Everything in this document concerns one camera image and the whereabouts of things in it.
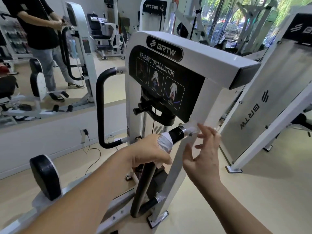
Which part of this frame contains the black curved handle bar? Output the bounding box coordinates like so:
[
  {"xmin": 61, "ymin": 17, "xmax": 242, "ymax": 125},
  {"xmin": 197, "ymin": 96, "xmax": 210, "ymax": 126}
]
[{"xmin": 130, "ymin": 125, "xmax": 193, "ymax": 219}]

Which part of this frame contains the large wall mirror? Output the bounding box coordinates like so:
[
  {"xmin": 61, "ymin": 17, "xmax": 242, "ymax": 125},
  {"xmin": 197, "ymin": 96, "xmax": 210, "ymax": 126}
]
[{"xmin": 0, "ymin": 0, "xmax": 212, "ymax": 128}]

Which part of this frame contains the person's left hand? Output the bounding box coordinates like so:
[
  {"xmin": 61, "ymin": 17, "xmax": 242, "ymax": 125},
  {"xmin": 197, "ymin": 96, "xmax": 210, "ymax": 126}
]
[{"xmin": 126, "ymin": 133, "xmax": 173, "ymax": 170}]

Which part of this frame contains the person's right hand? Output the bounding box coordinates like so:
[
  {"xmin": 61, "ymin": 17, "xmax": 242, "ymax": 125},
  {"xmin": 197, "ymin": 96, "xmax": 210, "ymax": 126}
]
[{"xmin": 182, "ymin": 123, "xmax": 222, "ymax": 187}]

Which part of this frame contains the white hip exercise machine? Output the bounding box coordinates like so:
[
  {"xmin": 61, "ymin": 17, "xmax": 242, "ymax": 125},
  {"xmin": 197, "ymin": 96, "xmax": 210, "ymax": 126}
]
[{"xmin": 0, "ymin": 31, "xmax": 262, "ymax": 234}]

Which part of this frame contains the white wall socket with plug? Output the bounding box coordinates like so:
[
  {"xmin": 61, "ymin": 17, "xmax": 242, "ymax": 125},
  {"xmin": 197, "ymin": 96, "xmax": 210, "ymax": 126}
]
[{"xmin": 80, "ymin": 129, "xmax": 90, "ymax": 144}]

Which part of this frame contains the black oval logo label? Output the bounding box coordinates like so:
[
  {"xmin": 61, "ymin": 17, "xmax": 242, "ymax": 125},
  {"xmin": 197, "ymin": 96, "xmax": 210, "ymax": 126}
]
[{"xmin": 146, "ymin": 36, "xmax": 184, "ymax": 63}]

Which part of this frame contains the black instruction placard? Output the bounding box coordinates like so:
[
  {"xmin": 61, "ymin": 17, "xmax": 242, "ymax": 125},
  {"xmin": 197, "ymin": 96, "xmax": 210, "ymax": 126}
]
[{"xmin": 128, "ymin": 49, "xmax": 206, "ymax": 123}]

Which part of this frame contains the person's right forearm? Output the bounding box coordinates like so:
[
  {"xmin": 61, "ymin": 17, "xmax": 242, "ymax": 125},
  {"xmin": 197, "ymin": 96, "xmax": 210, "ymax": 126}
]
[{"xmin": 195, "ymin": 177, "xmax": 272, "ymax": 234}]

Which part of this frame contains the black adjustment knob assembly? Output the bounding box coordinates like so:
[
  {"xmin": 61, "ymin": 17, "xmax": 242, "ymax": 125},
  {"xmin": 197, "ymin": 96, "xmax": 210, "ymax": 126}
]
[{"xmin": 133, "ymin": 94, "xmax": 176, "ymax": 127}]

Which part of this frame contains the person's left forearm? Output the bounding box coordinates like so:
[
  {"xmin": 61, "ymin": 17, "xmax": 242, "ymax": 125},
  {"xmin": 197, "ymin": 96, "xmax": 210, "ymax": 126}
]
[{"xmin": 17, "ymin": 147, "xmax": 134, "ymax": 234}]

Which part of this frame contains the black looped handle bar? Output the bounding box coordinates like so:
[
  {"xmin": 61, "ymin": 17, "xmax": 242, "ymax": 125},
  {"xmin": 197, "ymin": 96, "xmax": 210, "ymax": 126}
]
[{"xmin": 96, "ymin": 67, "xmax": 128, "ymax": 149}]

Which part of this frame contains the white panelled gym machine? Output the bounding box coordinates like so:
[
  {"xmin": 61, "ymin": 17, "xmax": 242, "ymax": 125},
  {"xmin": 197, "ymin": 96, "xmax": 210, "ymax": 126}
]
[{"xmin": 219, "ymin": 6, "xmax": 312, "ymax": 174}]

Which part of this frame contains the black power cable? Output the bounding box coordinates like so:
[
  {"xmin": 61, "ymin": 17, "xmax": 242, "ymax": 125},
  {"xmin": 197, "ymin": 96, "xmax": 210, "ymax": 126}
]
[{"xmin": 82, "ymin": 134, "xmax": 102, "ymax": 176}]

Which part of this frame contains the black roller pad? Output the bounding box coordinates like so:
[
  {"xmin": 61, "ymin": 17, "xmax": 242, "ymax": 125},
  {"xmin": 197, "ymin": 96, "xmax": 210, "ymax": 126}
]
[{"xmin": 29, "ymin": 154, "xmax": 62, "ymax": 202}]

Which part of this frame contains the white crumpled wipe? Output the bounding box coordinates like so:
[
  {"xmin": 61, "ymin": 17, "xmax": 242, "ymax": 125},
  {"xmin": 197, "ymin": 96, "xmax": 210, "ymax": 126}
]
[{"xmin": 186, "ymin": 122, "xmax": 200, "ymax": 135}]

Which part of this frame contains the white cleaning wipe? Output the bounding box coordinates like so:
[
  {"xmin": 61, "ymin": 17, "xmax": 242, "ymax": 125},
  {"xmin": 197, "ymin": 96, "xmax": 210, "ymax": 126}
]
[{"xmin": 157, "ymin": 131, "xmax": 174, "ymax": 168}]

